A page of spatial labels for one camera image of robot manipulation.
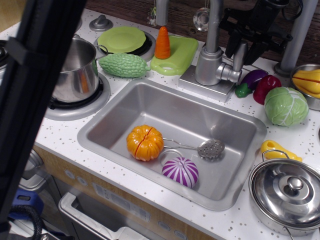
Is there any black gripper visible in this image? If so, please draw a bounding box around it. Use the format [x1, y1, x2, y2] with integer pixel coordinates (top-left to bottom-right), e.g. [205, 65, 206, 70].
[219, 7, 293, 66]

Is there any silver faucet lever handle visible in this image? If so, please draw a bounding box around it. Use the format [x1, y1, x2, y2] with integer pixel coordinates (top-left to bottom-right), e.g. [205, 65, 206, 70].
[216, 40, 249, 83]

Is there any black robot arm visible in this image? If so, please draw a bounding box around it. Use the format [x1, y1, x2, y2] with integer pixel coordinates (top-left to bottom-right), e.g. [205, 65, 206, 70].
[219, 0, 304, 66]

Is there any purple toy eggplant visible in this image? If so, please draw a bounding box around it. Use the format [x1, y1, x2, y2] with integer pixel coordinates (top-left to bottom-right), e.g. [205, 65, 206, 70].
[235, 69, 268, 98]

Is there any red toy bell pepper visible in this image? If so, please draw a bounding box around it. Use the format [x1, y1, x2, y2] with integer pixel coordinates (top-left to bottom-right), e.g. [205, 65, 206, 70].
[253, 75, 282, 105]

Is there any silver toy faucet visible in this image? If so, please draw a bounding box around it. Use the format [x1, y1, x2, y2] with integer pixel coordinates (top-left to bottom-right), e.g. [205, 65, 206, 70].
[178, 0, 241, 103]

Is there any clear hanging glass ornament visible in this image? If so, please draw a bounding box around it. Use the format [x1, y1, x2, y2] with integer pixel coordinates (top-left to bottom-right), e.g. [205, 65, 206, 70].
[193, 7, 210, 32]

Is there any green plastic cutting board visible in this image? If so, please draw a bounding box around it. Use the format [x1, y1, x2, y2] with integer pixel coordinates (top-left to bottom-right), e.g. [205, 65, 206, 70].
[150, 35, 199, 76]

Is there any yellow toy squash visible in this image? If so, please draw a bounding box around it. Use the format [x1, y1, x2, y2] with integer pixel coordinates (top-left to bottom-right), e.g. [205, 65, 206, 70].
[292, 69, 320, 98]

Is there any green toy cabbage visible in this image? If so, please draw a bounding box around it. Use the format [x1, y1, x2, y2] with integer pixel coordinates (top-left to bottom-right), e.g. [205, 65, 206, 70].
[264, 87, 309, 127]

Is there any orange toy carrot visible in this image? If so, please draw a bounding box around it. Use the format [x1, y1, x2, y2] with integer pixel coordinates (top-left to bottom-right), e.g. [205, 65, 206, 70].
[154, 26, 171, 60]

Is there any steel bowl at right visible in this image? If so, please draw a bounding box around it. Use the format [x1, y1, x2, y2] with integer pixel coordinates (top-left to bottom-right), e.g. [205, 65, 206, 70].
[290, 64, 320, 111]

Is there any stainless steel sink basin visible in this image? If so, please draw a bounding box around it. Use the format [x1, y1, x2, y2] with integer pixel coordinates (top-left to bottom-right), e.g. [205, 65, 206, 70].
[77, 79, 267, 211]

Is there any back right stove burner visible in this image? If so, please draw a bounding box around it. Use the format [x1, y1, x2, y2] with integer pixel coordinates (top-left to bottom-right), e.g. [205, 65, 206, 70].
[96, 31, 155, 62]

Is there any stove burner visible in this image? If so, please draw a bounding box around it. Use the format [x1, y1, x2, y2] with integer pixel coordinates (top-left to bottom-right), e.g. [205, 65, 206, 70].
[44, 72, 111, 121]
[96, 31, 155, 62]

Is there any yellow toy banana piece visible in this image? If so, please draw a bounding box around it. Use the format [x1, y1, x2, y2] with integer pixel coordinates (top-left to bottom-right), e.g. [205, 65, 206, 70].
[260, 140, 303, 162]

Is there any metal slotted skimmer spoon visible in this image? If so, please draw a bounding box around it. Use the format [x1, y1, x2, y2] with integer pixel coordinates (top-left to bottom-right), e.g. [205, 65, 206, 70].
[163, 138, 225, 159]

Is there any green toy bitter gourd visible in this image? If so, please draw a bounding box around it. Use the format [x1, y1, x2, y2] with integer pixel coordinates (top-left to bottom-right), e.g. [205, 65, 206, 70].
[98, 53, 151, 78]

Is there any green plastic plate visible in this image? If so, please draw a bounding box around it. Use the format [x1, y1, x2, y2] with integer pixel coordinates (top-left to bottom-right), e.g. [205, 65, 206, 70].
[97, 26, 147, 53]

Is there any orange toy pumpkin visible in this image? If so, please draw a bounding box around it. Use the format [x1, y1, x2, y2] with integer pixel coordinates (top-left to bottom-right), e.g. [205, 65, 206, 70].
[126, 125, 164, 162]

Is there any purple white toy onion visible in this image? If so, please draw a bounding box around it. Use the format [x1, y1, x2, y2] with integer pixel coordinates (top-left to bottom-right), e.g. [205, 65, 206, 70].
[161, 157, 199, 188]

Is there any grey stove knob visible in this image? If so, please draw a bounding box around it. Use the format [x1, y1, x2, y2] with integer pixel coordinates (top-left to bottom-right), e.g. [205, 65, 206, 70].
[89, 14, 113, 32]

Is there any steel pot with lid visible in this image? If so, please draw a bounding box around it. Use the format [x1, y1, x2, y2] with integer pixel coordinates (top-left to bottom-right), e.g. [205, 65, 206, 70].
[248, 155, 320, 240]

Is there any tall stainless steel pot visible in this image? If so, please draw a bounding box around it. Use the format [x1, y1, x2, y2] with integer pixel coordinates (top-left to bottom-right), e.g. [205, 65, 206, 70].
[52, 37, 100, 103]

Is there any front left stove burner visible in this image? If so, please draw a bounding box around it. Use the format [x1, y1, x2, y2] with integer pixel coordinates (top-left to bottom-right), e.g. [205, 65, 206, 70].
[44, 72, 111, 121]

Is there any silver oven knob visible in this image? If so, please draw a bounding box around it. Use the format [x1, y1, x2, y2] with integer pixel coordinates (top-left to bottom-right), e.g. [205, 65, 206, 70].
[22, 149, 43, 180]

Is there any blue plastic object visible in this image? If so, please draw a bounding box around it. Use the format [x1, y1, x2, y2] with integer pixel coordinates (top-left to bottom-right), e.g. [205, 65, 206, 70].
[8, 188, 44, 220]

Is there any grey vertical post right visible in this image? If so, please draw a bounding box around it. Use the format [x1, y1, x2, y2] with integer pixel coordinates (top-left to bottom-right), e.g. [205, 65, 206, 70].
[274, 0, 318, 77]

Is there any grey vertical post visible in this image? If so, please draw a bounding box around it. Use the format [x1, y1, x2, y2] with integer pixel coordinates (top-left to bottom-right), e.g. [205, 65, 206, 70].
[274, 0, 318, 77]
[156, 0, 169, 26]

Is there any grey vertical post back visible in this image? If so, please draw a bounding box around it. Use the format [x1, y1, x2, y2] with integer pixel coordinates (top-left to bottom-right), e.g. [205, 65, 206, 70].
[156, 0, 169, 26]

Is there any black foreground camera frame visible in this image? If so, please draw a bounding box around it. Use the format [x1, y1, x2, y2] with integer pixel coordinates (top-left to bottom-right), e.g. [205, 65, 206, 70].
[0, 0, 86, 240]

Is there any white oven door handle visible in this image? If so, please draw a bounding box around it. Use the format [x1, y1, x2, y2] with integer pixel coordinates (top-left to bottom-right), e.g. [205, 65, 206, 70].
[58, 192, 154, 240]

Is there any black braided cable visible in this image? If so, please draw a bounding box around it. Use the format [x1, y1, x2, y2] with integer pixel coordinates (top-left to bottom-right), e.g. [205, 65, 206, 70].
[7, 204, 47, 240]

